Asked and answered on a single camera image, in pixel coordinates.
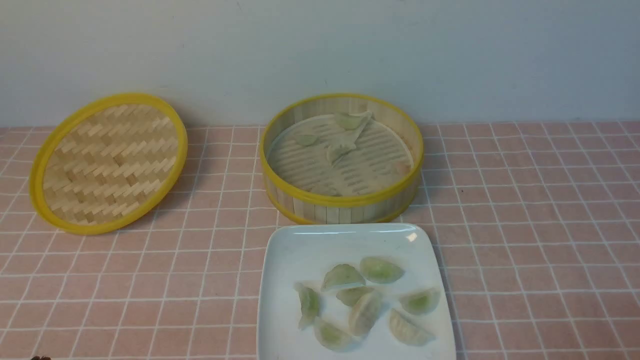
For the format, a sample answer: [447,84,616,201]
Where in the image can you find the woven bamboo steamer lid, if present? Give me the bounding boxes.
[29,92,188,236]

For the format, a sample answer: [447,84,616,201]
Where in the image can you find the pale dumpling plate bottom right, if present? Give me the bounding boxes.
[388,309,435,347]

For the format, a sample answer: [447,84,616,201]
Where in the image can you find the green dumpling plate far left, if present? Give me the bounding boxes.
[294,282,320,330]

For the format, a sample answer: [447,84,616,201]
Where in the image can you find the green dumpling plate top left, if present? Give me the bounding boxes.
[320,263,366,292]

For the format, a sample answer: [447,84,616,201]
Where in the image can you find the green dumpling plate bottom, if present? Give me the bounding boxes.
[313,317,358,353]

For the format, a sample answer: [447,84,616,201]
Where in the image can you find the green dumpling steamer left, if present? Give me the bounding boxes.
[294,134,319,147]

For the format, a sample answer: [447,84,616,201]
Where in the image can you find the pale pleated dumpling plate centre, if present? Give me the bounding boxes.
[348,291,383,337]

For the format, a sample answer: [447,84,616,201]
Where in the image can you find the pinkish dumpling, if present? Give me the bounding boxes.
[393,161,412,177]

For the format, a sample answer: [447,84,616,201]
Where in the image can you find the green dumpling steamer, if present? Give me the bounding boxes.
[333,111,371,131]
[294,134,319,147]

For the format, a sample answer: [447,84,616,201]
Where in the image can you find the green dumpling plate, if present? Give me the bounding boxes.
[320,263,366,292]
[398,287,441,316]
[359,256,405,284]
[313,317,358,353]
[335,285,374,307]
[294,282,320,330]

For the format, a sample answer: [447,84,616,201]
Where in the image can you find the bamboo steamer basket yellow rim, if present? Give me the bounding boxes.
[259,93,425,224]

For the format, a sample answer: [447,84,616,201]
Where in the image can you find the white steamer liner cloth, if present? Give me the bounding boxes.
[266,111,414,198]

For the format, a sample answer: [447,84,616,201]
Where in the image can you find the white square plate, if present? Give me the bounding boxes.
[256,223,457,360]

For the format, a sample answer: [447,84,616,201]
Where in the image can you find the green dumpling steamer back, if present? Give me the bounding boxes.
[333,111,371,131]

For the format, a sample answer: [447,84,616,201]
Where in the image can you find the pale dumpling steamer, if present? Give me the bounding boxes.
[326,142,357,166]

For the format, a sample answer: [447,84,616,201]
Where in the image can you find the green dumpling plate top right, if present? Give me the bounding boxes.
[359,256,405,284]

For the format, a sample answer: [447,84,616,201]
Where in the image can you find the green dumpling plate middle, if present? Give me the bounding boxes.
[335,285,374,307]

